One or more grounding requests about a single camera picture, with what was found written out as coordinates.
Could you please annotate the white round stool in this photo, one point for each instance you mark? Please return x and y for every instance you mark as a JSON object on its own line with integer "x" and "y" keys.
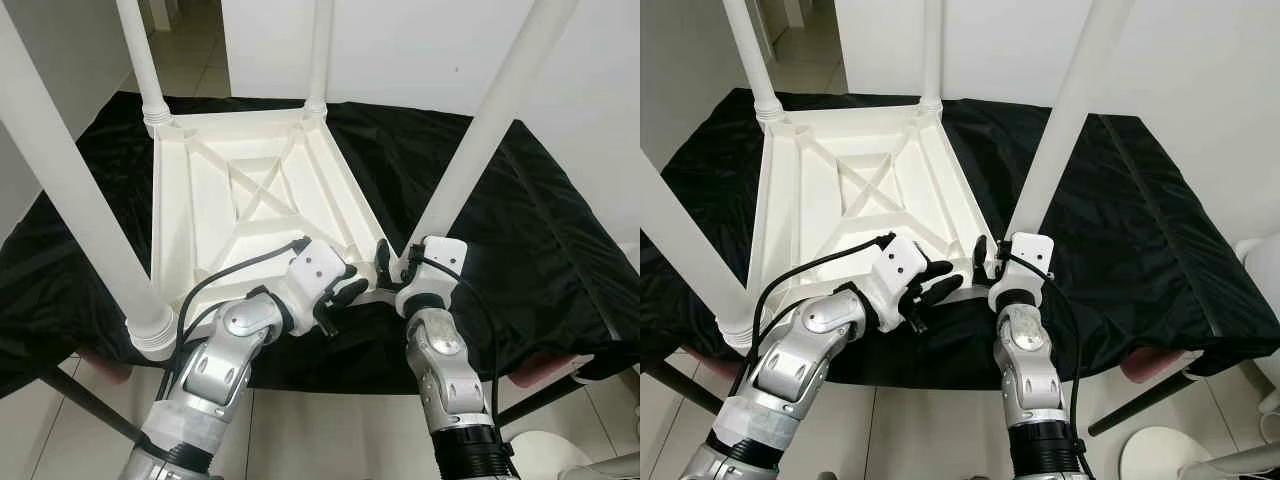
{"x": 1165, "y": 455}
{"x": 545, "y": 458}

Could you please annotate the white rounded plastic object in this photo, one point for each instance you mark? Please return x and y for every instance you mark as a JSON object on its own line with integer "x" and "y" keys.
{"x": 1262, "y": 300}

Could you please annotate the pink padded chair seat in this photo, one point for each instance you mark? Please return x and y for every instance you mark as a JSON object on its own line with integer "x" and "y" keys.
{"x": 545, "y": 368}
{"x": 1158, "y": 365}
{"x": 105, "y": 366}

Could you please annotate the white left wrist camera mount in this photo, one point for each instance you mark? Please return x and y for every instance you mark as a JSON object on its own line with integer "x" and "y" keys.
{"x": 900, "y": 265}
{"x": 315, "y": 270}

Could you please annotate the black metal table leg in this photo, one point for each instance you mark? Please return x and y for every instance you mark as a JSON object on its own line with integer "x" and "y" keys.
{"x": 540, "y": 400}
{"x": 90, "y": 405}
{"x": 1140, "y": 403}
{"x": 680, "y": 382}

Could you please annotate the white plastic table leg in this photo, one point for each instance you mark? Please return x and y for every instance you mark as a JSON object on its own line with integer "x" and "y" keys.
{"x": 490, "y": 120}
{"x": 690, "y": 250}
{"x": 140, "y": 60}
{"x": 750, "y": 60}
{"x": 1065, "y": 120}
{"x": 932, "y": 55}
{"x": 70, "y": 170}
{"x": 320, "y": 55}

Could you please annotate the white plastic children table top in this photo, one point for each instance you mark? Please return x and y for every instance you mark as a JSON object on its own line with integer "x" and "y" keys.
{"x": 840, "y": 215}
{"x": 230, "y": 220}

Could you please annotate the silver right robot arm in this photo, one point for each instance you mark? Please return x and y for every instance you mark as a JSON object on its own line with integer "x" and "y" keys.
{"x": 445, "y": 370}
{"x": 1030, "y": 365}

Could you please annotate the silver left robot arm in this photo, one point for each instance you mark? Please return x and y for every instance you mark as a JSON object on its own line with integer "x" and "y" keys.
{"x": 790, "y": 365}
{"x": 215, "y": 370}

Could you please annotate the black cloth table cover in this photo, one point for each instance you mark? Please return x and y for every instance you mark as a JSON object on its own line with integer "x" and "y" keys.
{"x": 1150, "y": 250}
{"x": 540, "y": 250}

